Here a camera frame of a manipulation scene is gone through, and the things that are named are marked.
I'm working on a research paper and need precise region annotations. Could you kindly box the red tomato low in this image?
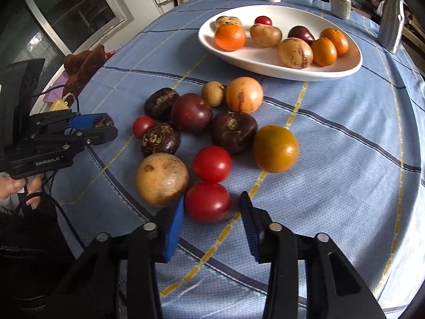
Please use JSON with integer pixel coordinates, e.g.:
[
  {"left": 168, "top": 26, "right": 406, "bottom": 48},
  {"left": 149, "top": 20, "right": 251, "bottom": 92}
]
[{"left": 132, "top": 115, "right": 156, "bottom": 139}]

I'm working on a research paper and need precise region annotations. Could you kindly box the red tomato front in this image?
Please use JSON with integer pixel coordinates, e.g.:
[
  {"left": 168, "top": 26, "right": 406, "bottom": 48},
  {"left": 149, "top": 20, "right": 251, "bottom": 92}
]
[{"left": 184, "top": 182, "right": 231, "bottom": 223}]

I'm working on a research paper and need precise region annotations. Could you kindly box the yellow passion fruit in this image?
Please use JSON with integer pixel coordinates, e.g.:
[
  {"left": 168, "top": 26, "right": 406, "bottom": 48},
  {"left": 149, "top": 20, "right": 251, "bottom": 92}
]
[
  {"left": 215, "top": 15, "right": 242, "bottom": 28},
  {"left": 135, "top": 153, "right": 189, "bottom": 207},
  {"left": 277, "top": 37, "right": 313, "bottom": 69},
  {"left": 250, "top": 24, "right": 282, "bottom": 48}
]

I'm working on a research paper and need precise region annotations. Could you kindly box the yellow green orange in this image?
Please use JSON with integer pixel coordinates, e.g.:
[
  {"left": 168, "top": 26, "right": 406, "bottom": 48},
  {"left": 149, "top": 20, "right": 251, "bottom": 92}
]
[{"left": 253, "top": 125, "right": 299, "bottom": 173}]

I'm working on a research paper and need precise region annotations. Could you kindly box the dark red plum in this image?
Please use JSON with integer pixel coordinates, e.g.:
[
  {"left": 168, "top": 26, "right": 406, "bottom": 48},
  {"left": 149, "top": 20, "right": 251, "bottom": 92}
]
[{"left": 171, "top": 93, "right": 213, "bottom": 134}]

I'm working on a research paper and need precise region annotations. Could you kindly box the small tan longan fruit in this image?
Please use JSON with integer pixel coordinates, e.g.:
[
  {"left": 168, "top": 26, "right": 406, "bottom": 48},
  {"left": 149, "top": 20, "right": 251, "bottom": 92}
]
[{"left": 201, "top": 81, "right": 226, "bottom": 107}]

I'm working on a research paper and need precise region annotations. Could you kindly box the pale orange round fruit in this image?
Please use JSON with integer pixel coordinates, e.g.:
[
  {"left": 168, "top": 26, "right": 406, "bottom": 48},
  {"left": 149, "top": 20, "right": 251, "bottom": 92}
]
[{"left": 226, "top": 76, "right": 264, "bottom": 115}]

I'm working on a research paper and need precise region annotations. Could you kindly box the large orange tangerine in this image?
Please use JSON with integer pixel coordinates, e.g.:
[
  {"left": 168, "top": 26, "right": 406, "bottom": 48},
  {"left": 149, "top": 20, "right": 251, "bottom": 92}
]
[{"left": 214, "top": 24, "right": 246, "bottom": 51}]

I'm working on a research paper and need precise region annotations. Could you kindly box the red cherry tomato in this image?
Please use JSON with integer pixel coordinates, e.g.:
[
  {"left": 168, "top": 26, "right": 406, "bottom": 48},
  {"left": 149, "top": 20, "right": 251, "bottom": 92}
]
[{"left": 254, "top": 16, "right": 272, "bottom": 26}]

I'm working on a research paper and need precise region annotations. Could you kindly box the dark purple plum front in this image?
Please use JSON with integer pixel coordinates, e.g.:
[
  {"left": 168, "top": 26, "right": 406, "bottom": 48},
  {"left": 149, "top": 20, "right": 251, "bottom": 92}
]
[{"left": 287, "top": 25, "right": 315, "bottom": 45}]

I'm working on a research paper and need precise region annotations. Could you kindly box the yellow passion fruit front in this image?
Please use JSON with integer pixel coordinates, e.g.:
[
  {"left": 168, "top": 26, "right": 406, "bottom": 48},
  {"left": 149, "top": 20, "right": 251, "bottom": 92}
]
[{"left": 277, "top": 37, "right": 313, "bottom": 69}]

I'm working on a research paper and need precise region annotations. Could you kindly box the small orange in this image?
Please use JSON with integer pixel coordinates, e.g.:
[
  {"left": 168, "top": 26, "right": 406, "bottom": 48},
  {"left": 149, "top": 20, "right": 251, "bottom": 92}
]
[{"left": 311, "top": 37, "right": 337, "bottom": 67}]

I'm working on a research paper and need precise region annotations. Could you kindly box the person left hand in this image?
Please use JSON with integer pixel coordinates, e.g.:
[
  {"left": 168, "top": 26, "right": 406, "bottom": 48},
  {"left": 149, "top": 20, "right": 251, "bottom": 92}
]
[{"left": 1, "top": 173, "right": 43, "bottom": 207}]

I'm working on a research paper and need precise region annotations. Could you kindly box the white framed window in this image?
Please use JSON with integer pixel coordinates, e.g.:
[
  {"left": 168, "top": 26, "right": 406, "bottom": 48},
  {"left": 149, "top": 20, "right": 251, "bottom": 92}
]
[{"left": 24, "top": 0, "right": 134, "bottom": 56}]

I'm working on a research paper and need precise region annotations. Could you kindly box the blue checked tablecloth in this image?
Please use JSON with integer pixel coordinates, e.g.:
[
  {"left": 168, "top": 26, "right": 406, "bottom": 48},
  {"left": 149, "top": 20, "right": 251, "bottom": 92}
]
[{"left": 49, "top": 0, "right": 425, "bottom": 319}]

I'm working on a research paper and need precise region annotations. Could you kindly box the white ceramic plate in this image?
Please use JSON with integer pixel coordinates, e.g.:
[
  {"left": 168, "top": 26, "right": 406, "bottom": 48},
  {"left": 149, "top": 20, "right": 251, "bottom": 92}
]
[{"left": 198, "top": 5, "right": 363, "bottom": 81}]

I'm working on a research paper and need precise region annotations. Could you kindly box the white drink can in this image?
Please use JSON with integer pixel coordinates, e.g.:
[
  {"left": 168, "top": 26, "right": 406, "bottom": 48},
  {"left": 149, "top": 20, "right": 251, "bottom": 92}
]
[{"left": 331, "top": 0, "right": 351, "bottom": 20}]

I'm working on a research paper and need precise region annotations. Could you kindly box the silver ribbed bottle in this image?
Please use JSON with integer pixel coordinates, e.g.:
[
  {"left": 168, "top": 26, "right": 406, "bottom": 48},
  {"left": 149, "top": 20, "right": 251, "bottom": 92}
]
[{"left": 377, "top": 0, "right": 405, "bottom": 54}]

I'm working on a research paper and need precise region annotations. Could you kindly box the black power adapter cable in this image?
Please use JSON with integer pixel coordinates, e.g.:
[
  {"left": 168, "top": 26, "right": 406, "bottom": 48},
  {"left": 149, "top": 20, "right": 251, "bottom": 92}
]
[{"left": 13, "top": 84, "right": 87, "bottom": 250}]

